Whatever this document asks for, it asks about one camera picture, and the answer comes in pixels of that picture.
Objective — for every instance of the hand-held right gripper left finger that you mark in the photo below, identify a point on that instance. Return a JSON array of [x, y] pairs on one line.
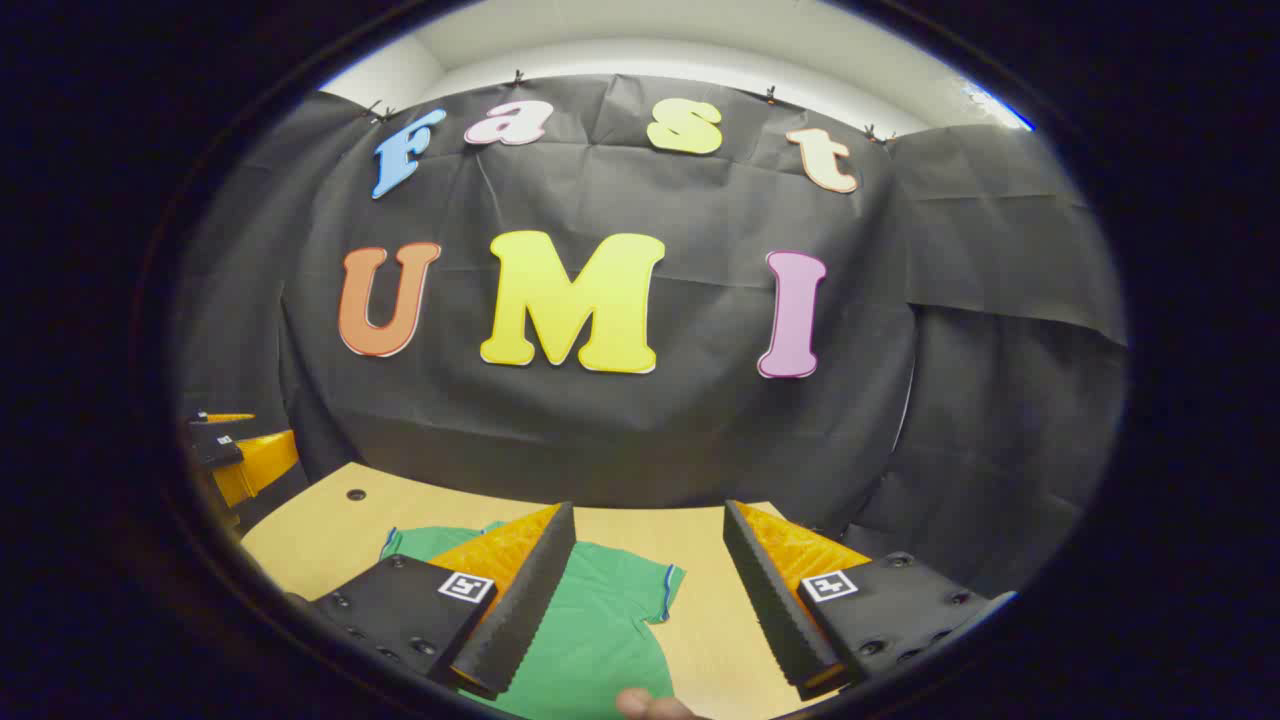
[[530, 600]]

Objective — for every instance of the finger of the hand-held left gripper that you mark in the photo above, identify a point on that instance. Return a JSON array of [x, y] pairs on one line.
[[255, 465]]

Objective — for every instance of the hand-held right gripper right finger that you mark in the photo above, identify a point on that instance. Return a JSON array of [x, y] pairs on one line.
[[765, 600]]

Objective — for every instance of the green T-shirt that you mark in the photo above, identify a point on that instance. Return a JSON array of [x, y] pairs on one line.
[[600, 620]]

